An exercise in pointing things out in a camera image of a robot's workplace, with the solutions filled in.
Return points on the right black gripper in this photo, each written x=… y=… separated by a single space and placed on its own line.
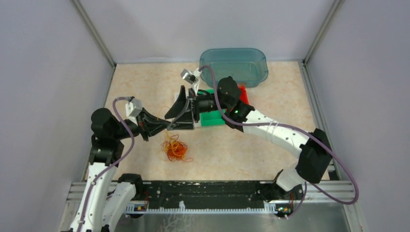
x=179 y=105

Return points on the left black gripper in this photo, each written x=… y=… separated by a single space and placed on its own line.
x=155 y=125

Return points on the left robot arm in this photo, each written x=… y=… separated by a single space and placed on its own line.
x=102 y=166

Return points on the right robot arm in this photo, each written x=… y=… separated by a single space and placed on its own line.
x=310 y=148

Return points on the white plastic bin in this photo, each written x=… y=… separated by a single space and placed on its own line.
x=176 y=96

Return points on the green plastic bin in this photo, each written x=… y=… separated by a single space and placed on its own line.
x=208 y=119

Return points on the red plastic bin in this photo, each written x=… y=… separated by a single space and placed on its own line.
x=243 y=95

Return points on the blue transparent plastic tub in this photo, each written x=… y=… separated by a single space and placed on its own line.
x=247 y=66

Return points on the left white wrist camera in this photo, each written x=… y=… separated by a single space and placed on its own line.
x=133 y=108

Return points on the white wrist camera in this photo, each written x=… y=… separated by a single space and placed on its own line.
x=192 y=78
x=133 y=108

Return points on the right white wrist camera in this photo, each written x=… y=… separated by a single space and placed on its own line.
x=192 y=78

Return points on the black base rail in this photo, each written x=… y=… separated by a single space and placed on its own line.
x=206 y=197

